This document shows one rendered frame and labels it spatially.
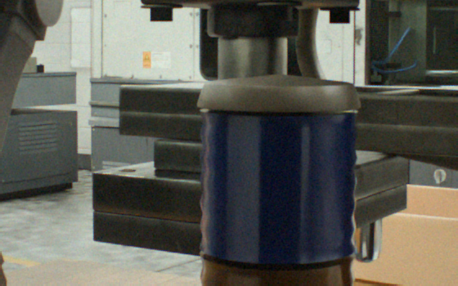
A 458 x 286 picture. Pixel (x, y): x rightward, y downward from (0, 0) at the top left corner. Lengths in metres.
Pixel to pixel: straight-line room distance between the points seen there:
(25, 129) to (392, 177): 7.10
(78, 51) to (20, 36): 8.49
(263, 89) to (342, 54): 5.35
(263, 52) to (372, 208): 0.11
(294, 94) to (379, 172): 0.35
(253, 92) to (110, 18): 6.34
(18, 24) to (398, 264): 2.07
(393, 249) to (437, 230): 0.15
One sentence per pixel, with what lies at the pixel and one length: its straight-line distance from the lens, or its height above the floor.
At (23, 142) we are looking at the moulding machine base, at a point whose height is 0.44.
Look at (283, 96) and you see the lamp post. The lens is 0.22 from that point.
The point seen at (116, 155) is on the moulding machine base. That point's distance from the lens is 6.53.
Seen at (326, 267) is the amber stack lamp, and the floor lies 1.15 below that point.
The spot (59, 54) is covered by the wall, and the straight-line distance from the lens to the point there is 9.61.
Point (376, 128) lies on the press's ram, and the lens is 0.46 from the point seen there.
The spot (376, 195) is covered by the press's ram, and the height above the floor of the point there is 1.12.
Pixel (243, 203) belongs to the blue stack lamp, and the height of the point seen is 1.17.
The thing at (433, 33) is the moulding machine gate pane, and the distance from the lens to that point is 5.29.
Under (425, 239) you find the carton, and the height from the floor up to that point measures 0.66.
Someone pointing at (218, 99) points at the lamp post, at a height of 1.19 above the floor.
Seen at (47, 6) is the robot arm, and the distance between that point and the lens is 0.97.
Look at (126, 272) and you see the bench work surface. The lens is 1.33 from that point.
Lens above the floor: 1.21
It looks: 3 degrees down
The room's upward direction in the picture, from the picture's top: straight up
